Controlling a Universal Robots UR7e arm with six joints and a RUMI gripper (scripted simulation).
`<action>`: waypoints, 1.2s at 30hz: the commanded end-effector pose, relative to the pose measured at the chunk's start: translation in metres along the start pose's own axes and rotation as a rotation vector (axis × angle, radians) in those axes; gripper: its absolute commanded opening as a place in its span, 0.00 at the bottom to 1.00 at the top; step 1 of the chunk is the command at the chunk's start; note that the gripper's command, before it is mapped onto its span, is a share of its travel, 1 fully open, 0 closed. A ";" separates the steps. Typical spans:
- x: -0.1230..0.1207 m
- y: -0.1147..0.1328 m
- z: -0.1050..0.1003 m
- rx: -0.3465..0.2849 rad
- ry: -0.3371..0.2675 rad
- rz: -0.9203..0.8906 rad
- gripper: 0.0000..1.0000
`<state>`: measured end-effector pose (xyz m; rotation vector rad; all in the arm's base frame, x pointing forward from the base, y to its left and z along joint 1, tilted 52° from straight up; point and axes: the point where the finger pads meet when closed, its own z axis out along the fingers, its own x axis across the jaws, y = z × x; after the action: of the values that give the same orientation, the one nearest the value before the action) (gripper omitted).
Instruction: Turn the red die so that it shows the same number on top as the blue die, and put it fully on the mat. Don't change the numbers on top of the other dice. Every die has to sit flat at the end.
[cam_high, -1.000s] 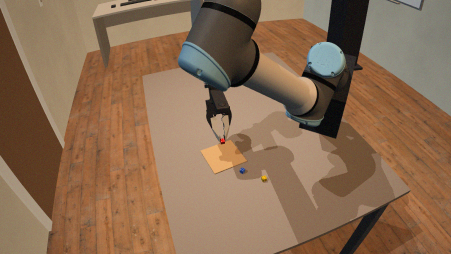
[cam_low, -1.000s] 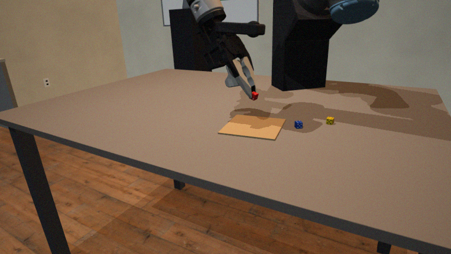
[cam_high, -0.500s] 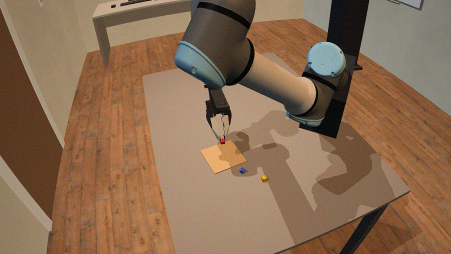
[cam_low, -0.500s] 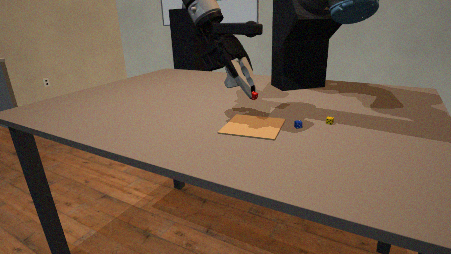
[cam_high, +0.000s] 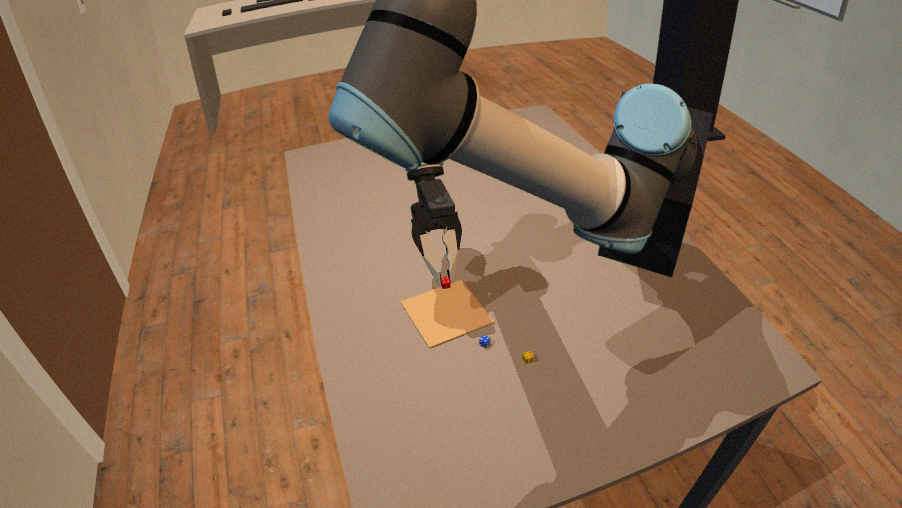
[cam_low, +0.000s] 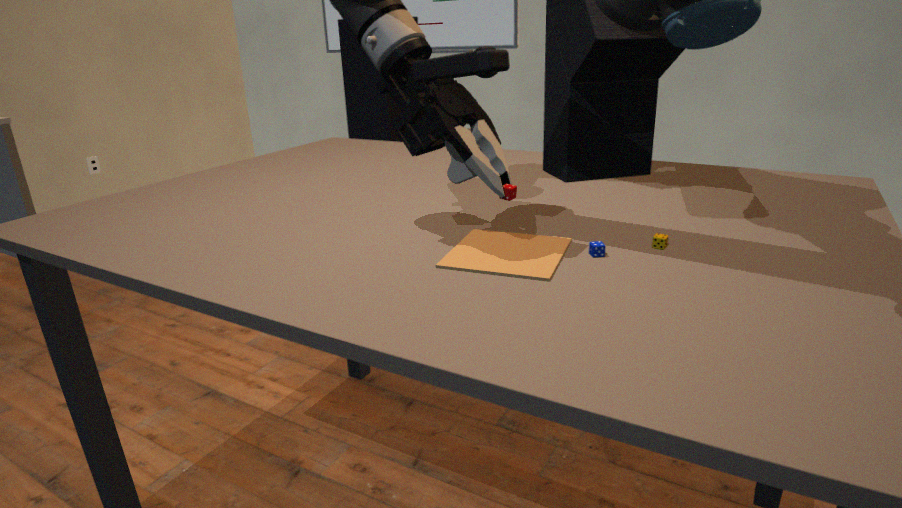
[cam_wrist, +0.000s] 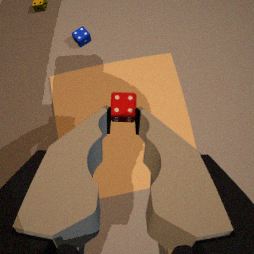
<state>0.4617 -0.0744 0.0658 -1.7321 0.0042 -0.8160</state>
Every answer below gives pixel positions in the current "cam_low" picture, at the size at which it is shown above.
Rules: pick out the yellow die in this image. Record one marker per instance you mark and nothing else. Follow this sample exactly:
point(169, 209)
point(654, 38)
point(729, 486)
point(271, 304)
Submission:
point(660, 241)

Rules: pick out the blue die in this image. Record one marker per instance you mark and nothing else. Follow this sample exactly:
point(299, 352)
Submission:
point(596, 249)

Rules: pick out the orange flat mat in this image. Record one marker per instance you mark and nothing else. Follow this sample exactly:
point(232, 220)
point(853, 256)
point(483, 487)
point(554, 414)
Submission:
point(517, 255)

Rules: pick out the red die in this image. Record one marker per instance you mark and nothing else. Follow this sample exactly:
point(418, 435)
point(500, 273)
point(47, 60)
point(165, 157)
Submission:
point(510, 192)

